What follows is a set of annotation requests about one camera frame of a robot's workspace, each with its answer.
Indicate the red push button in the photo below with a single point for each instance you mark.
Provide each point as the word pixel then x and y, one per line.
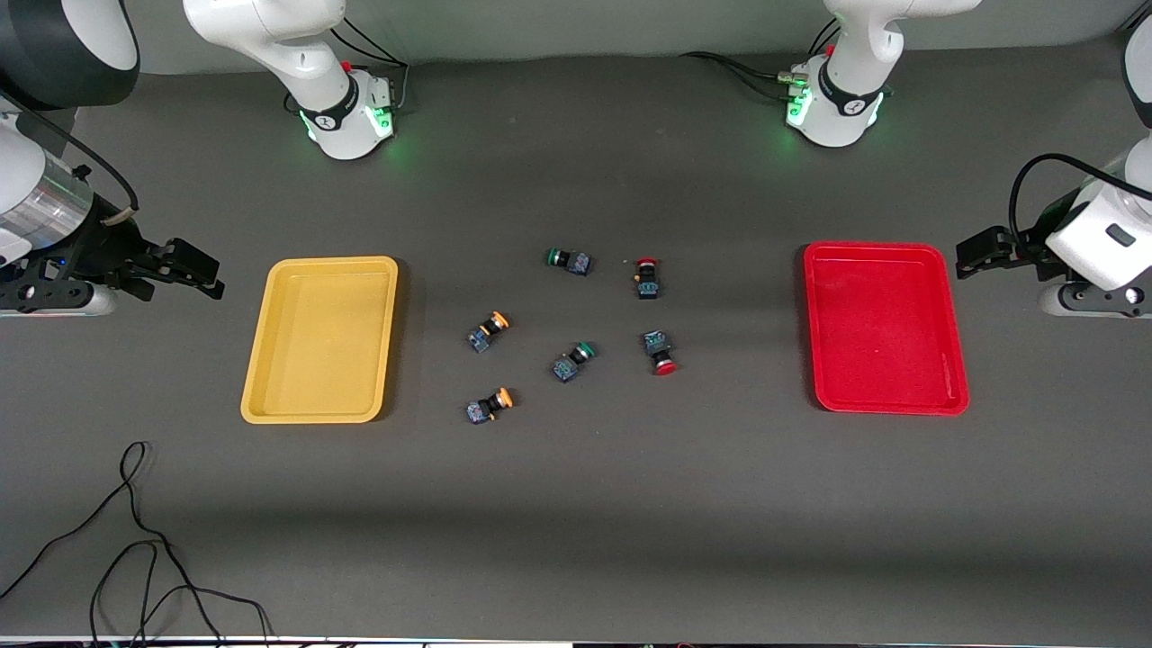
pixel 647 278
pixel 661 352

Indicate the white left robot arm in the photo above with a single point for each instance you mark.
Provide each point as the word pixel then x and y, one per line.
pixel 846 99

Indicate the green push button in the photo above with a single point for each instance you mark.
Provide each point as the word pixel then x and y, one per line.
pixel 570 261
pixel 573 361

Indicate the yellow push button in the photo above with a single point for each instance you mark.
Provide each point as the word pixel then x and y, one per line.
pixel 489 407
pixel 489 331

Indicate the yellow plastic tray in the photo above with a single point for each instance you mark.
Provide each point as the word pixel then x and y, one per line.
pixel 321 339

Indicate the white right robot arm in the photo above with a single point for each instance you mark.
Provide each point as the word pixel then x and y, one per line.
pixel 270 27

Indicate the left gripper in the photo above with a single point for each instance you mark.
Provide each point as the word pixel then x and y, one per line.
pixel 1029 248

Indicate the red plastic tray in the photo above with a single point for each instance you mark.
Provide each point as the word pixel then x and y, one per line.
pixel 885 328

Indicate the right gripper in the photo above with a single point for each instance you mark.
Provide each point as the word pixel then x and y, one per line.
pixel 101 252

